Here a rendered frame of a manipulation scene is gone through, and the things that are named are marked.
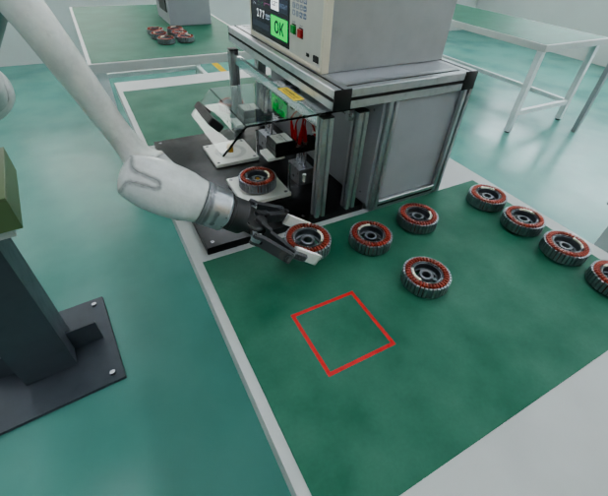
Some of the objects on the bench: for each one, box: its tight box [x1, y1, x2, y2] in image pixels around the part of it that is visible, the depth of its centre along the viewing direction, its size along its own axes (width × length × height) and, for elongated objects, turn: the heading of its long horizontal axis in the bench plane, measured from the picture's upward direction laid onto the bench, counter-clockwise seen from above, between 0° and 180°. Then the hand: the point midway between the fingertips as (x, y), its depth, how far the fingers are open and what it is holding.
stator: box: [348, 220, 393, 256], centre depth 96 cm, size 11×11×4 cm
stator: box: [396, 203, 439, 234], centre depth 104 cm, size 11×11×4 cm
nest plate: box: [226, 176, 291, 203], centre depth 111 cm, size 15×15×1 cm
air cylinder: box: [288, 158, 314, 186], centre depth 115 cm, size 5×8×6 cm
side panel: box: [363, 89, 472, 212], centre depth 104 cm, size 28×3×32 cm, turn 115°
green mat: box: [203, 180, 608, 496], centre depth 87 cm, size 94×61×1 cm, turn 115°
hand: (306, 240), depth 87 cm, fingers closed on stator, 11 cm apart
